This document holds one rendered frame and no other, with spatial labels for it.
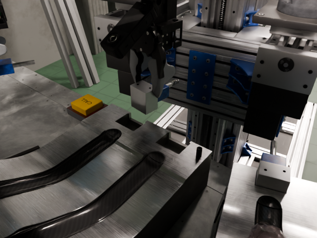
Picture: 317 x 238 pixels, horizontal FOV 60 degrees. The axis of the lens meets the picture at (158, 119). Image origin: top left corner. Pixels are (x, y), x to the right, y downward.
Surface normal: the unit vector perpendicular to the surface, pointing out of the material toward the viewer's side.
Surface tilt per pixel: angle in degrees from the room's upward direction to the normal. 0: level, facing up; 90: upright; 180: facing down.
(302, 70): 90
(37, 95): 0
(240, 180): 0
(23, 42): 90
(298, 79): 90
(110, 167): 3
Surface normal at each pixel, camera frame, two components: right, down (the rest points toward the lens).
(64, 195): 0.23, -0.93
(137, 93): -0.71, 0.40
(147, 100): 0.70, 0.41
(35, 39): 0.86, 0.30
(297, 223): 0.00, -0.82
